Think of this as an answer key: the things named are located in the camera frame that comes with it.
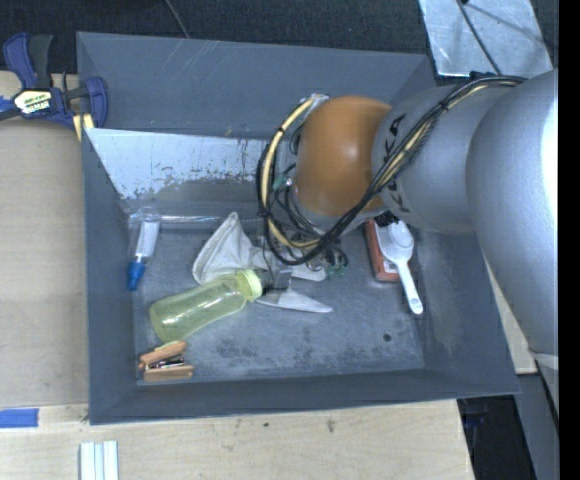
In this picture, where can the white cloth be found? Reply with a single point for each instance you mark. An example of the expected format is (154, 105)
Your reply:
(227, 250)

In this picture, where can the grey metal bin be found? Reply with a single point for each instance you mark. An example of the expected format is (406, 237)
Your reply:
(280, 348)

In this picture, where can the yellow-green plastic bottle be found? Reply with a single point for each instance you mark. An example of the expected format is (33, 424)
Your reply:
(200, 305)

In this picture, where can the red-brown flat block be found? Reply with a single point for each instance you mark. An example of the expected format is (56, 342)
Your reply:
(381, 270)

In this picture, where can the white plastic spoon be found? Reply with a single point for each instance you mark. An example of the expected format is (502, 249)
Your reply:
(404, 263)

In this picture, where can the clear tube with blue cap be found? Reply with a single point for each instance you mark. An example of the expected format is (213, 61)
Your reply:
(146, 240)

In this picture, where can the tan wooden folding tool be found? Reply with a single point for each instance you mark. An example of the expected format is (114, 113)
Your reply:
(166, 364)

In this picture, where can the pale wood flat board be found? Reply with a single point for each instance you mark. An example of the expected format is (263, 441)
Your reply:
(35, 268)

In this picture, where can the black cylinder on white bracket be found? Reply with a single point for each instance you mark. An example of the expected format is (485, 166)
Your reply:
(384, 219)

